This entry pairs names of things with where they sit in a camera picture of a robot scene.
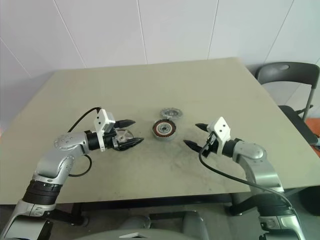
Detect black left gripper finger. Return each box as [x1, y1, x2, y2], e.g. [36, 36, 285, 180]
[119, 119, 137, 128]
[116, 137, 145, 152]

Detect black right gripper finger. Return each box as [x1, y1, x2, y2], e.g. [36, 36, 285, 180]
[182, 139, 205, 154]
[194, 122, 210, 132]

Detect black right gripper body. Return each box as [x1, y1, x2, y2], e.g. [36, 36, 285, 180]
[199, 124, 219, 157]

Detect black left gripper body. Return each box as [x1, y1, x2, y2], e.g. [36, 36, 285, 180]
[103, 119, 125, 153]

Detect silver part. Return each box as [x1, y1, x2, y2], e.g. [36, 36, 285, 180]
[113, 127, 135, 146]

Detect silver motor stator housing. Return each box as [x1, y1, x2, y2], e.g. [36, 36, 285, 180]
[150, 118, 179, 141]

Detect small grey metal ring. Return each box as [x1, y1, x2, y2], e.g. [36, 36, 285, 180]
[159, 106, 183, 120]

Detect dark grey rounded shape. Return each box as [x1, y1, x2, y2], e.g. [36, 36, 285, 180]
[121, 215, 152, 240]

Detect dark grey folding chair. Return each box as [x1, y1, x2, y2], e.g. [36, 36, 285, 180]
[255, 61, 320, 151]

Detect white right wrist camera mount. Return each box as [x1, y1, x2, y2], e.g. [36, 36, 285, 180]
[206, 116, 232, 157]

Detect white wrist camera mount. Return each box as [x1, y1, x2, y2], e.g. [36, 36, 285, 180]
[206, 116, 232, 157]
[93, 107, 116, 153]

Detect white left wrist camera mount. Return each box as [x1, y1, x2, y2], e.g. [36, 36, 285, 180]
[93, 107, 116, 153]

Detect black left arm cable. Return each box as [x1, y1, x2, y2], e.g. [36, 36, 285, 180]
[66, 106, 102, 177]

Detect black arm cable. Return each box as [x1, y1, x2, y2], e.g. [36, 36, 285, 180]
[66, 106, 102, 177]
[198, 134, 293, 208]

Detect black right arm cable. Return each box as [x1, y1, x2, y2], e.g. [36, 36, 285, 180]
[198, 134, 293, 208]

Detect black table frame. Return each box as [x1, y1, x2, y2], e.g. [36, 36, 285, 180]
[49, 192, 247, 226]

